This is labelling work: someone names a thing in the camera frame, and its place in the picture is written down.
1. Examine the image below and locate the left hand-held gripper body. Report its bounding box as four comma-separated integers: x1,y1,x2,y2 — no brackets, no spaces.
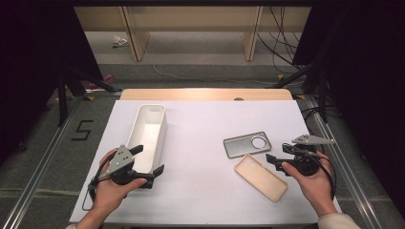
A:
105,144,148,186

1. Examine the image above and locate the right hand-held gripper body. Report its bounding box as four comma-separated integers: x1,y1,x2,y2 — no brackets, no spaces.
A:
284,134,335,177

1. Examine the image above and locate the white plastic storage box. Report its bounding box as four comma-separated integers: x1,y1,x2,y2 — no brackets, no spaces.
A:
126,103,168,189

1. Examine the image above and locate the beige phone case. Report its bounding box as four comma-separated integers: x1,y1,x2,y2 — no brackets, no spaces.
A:
233,154,288,203

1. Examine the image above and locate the person's right hand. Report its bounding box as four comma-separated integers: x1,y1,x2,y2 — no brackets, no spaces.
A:
281,150,338,219

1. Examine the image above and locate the person's left hand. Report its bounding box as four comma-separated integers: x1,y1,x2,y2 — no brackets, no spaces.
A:
94,148,148,213

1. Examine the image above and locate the black tripod stand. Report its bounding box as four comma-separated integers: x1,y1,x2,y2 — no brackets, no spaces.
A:
56,66,122,128
272,59,331,124

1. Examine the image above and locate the white table sheet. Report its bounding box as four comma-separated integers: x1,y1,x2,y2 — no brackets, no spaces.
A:
69,99,343,225

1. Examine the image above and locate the pink object on floor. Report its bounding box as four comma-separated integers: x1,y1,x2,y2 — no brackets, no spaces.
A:
88,73,116,91

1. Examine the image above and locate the white crumpled scrap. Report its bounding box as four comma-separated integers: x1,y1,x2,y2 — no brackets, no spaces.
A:
112,34,129,49

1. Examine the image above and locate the black curtain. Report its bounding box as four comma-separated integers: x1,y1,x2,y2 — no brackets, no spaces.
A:
0,0,103,161
291,0,405,220

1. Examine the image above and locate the light wooden shelf unit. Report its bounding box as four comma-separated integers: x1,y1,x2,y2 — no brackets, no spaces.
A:
74,5,312,63

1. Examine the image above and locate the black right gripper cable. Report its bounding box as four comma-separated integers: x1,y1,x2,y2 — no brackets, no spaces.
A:
313,152,337,202

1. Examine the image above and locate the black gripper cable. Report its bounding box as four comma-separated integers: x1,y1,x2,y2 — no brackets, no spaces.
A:
81,157,112,212
313,152,337,202

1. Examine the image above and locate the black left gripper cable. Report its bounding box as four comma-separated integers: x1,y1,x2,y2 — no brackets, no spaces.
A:
81,157,112,212

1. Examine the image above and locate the black floor cables bundle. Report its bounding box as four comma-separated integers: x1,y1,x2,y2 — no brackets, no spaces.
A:
256,5,308,74

